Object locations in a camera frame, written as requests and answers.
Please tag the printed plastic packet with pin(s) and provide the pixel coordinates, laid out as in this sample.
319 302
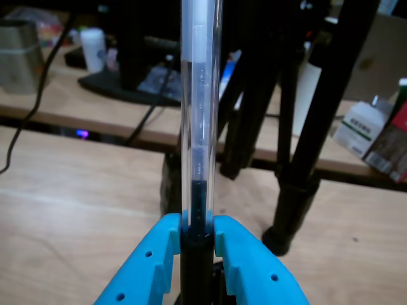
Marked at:
155 79

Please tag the black monitor stand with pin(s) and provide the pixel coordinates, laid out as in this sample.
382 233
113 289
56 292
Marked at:
105 84

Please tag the wooden desk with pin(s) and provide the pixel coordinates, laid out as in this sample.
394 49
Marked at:
79 109

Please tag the clear gel pen black cap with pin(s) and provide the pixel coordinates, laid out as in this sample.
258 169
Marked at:
200 127

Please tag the black flat box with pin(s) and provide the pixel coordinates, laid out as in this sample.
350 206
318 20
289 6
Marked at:
76 58

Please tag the red-brown printed carton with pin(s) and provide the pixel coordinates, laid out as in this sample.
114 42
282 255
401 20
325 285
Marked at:
391 149

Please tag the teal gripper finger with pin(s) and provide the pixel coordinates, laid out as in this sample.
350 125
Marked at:
149 267
254 267

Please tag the white plastic bottle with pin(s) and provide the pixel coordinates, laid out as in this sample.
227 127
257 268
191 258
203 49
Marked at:
93 47

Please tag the white carton green print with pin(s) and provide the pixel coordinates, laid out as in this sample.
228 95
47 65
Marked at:
359 127

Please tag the silver metal box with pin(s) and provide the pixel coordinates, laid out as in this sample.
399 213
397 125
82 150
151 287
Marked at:
19 60

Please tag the brown cardboard box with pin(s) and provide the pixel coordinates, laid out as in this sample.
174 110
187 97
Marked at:
381 57

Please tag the colourful block pile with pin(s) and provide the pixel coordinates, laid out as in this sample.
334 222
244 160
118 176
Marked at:
49 33

